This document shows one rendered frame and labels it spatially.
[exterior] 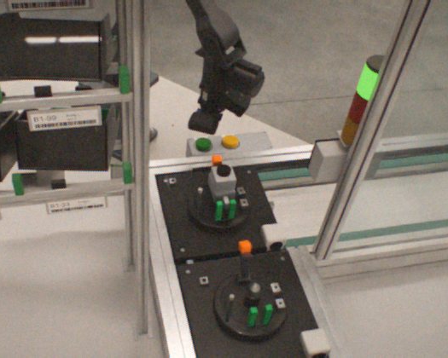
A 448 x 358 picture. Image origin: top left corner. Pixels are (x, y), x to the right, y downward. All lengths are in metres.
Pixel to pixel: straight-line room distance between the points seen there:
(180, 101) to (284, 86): 1.66
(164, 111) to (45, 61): 0.94
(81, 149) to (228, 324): 0.43
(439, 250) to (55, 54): 0.96
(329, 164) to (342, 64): 2.58
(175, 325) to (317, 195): 0.52
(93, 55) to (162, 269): 0.55
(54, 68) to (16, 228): 0.69
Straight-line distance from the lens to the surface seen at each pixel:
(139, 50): 0.66
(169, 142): 1.53
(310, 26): 3.88
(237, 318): 1.05
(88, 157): 0.82
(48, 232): 1.34
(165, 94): 1.70
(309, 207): 1.35
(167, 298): 1.10
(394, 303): 1.32
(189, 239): 1.17
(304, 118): 3.08
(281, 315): 1.07
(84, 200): 0.81
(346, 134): 0.99
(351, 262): 1.26
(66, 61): 0.72
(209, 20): 1.12
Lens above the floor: 1.89
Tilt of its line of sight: 48 degrees down
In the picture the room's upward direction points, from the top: 6 degrees clockwise
